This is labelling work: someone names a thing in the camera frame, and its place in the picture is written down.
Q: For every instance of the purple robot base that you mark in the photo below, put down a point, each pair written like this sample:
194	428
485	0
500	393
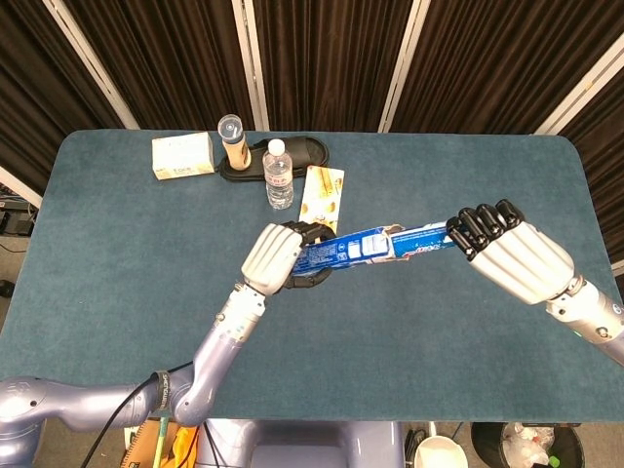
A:
302	448

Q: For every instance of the dark brown curtain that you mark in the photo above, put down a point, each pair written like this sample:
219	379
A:
331	58

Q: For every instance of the white blue toothpaste tube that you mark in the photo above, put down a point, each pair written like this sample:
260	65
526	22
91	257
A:
419	241

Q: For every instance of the white facial tissue pack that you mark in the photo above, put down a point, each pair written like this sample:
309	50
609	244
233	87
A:
180	153

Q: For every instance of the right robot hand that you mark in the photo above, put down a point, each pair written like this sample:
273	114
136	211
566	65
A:
521	258

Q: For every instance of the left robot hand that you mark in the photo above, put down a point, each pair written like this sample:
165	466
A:
268	258

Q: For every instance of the yellow snack packet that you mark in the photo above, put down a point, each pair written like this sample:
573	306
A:
322	195

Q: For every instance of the blue table cloth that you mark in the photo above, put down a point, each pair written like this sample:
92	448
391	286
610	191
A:
390	351

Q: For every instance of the blue toothpaste box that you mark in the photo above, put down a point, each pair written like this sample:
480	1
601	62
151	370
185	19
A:
341	251

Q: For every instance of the green stick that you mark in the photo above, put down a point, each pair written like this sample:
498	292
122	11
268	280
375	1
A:
162	448

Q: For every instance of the clear plastic water bottle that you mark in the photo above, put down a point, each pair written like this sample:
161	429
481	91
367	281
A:
279	180

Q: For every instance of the yellow plastic bag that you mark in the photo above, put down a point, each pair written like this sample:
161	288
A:
185	446

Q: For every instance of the right purple robot arm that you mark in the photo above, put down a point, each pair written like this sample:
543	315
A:
595	317

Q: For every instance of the white partition frame post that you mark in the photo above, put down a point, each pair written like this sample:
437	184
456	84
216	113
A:
251	68
402	68
580	88
92	68
19	187

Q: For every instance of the black floor equipment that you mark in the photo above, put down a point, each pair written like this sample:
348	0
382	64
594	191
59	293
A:
14	222

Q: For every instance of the white bucket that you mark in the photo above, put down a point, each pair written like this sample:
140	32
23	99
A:
439	453

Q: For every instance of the black slipper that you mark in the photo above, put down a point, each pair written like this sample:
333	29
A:
307	151

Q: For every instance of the black trash bin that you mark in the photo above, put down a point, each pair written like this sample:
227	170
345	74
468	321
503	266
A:
487	448

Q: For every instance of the beige bottle with blue cap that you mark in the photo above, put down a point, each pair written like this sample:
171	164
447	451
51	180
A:
237	151

